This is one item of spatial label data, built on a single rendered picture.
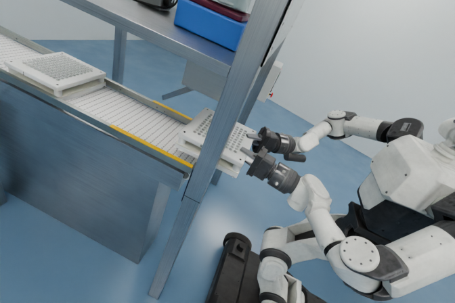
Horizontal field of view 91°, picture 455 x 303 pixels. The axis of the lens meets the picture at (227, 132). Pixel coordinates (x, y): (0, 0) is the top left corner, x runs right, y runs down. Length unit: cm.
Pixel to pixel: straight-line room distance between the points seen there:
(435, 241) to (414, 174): 19
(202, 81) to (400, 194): 73
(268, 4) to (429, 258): 61
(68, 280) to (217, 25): 146
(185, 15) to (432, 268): 82
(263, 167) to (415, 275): 43
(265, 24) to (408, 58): 363
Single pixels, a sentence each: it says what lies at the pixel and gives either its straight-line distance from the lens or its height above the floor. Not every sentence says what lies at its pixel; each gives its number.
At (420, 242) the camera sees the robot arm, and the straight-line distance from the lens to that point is 68.
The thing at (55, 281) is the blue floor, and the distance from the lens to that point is 165.
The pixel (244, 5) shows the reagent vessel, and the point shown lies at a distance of 73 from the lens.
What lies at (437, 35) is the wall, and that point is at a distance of 409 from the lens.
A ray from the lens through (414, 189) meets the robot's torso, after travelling 81.
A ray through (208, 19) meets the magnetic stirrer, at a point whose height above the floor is 141.
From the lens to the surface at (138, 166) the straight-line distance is 94.
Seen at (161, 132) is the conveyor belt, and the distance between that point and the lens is 97.
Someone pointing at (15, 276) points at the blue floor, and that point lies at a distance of 171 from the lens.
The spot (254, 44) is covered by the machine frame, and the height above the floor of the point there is 143.
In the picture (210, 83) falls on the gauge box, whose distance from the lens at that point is 87.
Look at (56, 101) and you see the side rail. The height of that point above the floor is 95.
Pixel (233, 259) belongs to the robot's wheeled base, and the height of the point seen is 19.
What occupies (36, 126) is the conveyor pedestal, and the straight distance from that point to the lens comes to 133.
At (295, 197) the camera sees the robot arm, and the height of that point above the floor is 103.
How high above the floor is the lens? 152
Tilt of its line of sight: 32 degrees down
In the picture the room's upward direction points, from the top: 23 degrees clockwise
